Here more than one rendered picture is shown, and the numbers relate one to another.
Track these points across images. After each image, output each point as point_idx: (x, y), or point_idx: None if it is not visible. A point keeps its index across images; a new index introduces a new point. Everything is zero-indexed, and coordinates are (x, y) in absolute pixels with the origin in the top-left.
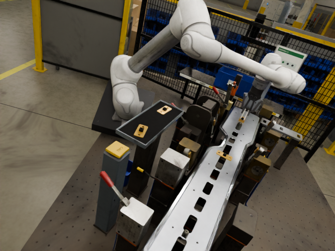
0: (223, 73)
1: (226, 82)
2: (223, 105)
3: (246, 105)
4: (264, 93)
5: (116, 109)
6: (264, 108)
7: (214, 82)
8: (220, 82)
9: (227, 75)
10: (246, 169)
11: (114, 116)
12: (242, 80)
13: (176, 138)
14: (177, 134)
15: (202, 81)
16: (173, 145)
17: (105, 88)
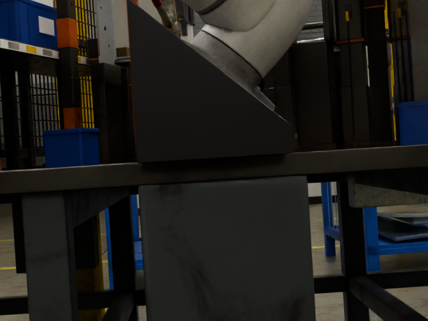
0: (27, 2)
1: (37, 26)
2: (178, 26)
3: (187, 12)
4: (111, 18)
5: (304, 19)
6: (128, 48)
7: (20, 35)
8: (29, 32)
9: (34, 7)
10: (340, 61)
11: (249, 89)
12: (55, 9)
13: (290, 75)
14: (289, 63)
15: (11, 41)
16: (293, 97)
17: (163, 25)
